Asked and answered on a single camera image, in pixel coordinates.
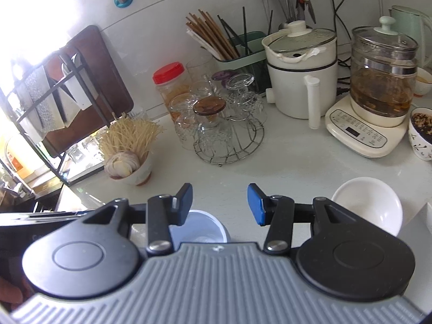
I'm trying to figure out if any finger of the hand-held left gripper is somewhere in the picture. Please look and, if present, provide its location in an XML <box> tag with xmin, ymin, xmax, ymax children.
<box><xmin>0</xmin><ymin>210</ymin><xmax>97</xmax><ymax>226</ymax></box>

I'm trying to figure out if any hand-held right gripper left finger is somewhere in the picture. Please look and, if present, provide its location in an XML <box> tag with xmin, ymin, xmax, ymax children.
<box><xmin>83</xmin><ymin>182</ymin><xmax>194</xmax><ymax>256</ymax></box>

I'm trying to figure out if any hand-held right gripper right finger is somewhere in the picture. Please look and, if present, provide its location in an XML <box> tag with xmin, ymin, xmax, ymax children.
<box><xmin>247</xmin><ymin>183</ymin><xmax>358</xmax><ymax>256</ymax></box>

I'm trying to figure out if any translucent plastic bowl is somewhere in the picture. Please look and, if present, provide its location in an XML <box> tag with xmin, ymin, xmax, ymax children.
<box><xmin>168</xmin><ymin>209</ymin><xmax>231</xmax><ymax>244</ymax></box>

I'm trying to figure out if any small plain white bowl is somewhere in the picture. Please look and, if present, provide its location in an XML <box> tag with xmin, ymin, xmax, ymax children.
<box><xmin>331</xmin><ymin>177</ymin><xmax>404</xmax><ymax>237</ymax></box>

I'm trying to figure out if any person's left hand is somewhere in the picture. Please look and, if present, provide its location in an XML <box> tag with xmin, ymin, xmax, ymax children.
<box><xmin>0</xmin><ymin>273</ymin><xmax>31</xmax><ymax>314</ymax></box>

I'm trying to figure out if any small white noodle-holding bowl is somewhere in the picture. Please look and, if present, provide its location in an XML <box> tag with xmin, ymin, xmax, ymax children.
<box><xmin>108</xmin><ymin>152</ymin><xmax>154</xmax><ymax>187</ymax></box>

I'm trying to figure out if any white drip tray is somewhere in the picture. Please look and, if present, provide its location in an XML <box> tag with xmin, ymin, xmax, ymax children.
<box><xmin>64</xmin><ymin>161</ymin><xmax>106</xmax><ymax>185</ymax></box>

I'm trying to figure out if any clear drinking glass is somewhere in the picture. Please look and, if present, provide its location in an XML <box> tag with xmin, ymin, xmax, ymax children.
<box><xmin>67</xmin><ymin>143</ymin><xmax>86</xmax><ymax>170</ymax></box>

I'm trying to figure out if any peeled purple onion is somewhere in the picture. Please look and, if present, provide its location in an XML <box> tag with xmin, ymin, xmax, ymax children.
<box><xmin>104</xmin><ymin>150</ymin><xmax>140</xmax><ymax>179</ymax></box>

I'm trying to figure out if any bundle of dried noodles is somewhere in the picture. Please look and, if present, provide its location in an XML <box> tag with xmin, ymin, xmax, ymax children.
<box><xmin>98</xmin><ymin>113</ymin><xmax>164</xmax><ymax>163</ymax></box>

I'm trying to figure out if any textured glass board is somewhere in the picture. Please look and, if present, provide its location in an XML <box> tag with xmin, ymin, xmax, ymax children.
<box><xmin>23</xmin><ymin>70</ymin><xmax>65</xmax><ymax>133</ymax></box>

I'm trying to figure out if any cream kettle heating base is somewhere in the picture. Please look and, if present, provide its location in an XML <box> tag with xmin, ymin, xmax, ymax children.
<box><xmin>325</xmin><ymin>94</ymin><xmax>410</xmax><ymax>158</ymax></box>

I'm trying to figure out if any white electric cooking pot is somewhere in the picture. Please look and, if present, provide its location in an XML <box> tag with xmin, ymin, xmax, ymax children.
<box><xmin>261</xmin><ymin>20</ymin><xmax>338</xmax><ymax>129</ymax></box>

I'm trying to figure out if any red-lid plastic jar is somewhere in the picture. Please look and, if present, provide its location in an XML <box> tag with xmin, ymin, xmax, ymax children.
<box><xmin>153</xmin><ymin>61</ymin><xmax>190</xmax><ymax>122</ymax></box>

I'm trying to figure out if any pale green chopstick holder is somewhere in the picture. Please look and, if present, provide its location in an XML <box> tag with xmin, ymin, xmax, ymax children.
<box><xmin>212</xmin><ymin>31</ymin><xmax>271</xmax><ymax>89</ymax></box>

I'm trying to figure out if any dark wooden cutting board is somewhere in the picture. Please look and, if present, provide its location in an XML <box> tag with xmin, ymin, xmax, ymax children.
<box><xmin>43</xmin><ymin>25</ymin><xmax>134</xmax><ymax>158</ymax></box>

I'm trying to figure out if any black metal dish rack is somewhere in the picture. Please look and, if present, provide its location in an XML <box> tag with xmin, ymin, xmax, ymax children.
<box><xmin>0</xmin><ymin>45</ymin><xmax>116</xmax><ymax>187</ymax></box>

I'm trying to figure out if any bundle of wooden chopsticks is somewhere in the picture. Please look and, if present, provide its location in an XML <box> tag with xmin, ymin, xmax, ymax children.
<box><xmin>185</xmin><ymin>9</ymin><xmax>242</xmax><ymax>60</ymax></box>

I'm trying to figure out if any twig-print bowl of grains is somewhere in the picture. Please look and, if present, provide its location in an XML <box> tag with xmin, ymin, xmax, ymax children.
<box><xmin>408</xmin><ymin>107</ymin><xmax>432</xmax><ymax>162</ymax></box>

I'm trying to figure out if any bundle of black chopsticks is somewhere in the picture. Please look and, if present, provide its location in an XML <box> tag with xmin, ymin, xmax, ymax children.
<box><xmin>217</xmin><ymin>6</ymin><xmax>252</xmax><ymax>54</ymax></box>

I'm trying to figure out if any glass health kettle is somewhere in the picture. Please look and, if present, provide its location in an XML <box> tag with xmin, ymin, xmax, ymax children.
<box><xmin>349</xmin><ymin>16</ymin><xmax>419</xmax><ymax>128</ymax></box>

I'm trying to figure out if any small cup of orange liquid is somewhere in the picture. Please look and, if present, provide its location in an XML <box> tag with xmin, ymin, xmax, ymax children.
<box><xmin>414</xmin><ymin>67</ymin><xmax>432</xmax><ymax>98</ymax></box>

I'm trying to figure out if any mint green electric kettle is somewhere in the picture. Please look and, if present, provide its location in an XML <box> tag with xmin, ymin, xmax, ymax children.
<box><xmin>391</xmin><ymin>5</ymin><xmax>432</xmax><ymax>71</ymax></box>

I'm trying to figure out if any round wire cup rack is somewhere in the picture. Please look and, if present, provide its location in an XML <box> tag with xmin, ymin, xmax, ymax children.
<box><xmin>193</xmin><ymin>115</ymin><xmax>266</xmax><ymax>167</ymax></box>

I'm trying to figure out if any wire basket of glasses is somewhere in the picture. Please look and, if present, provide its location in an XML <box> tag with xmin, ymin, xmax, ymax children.
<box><xmin>168</xmin><ymin>56</ymin><xmax>267</xmax><ymax>157</ymax></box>

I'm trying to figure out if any black power cable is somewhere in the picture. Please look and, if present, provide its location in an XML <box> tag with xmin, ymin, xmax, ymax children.
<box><xmin>328</xmin><ymin>0</ymin><xmax>353</xmax><ymax>46</ymax></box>
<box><xmin>337</xmin><ymin>51</ymin><xmax>353</xmax><ymax>99</ymax></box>

